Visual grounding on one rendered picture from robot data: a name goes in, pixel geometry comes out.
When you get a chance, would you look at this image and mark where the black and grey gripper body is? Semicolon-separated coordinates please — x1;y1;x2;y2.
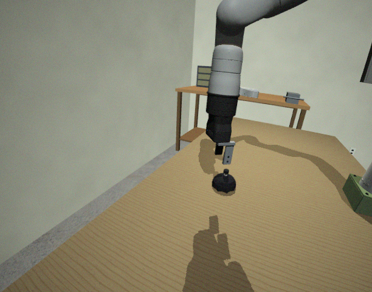
205;71;259;143

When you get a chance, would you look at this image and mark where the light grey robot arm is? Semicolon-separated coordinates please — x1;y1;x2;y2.
211;0;372;194

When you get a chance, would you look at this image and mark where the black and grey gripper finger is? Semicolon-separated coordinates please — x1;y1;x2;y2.
215;143;224;155
217;141;236;165

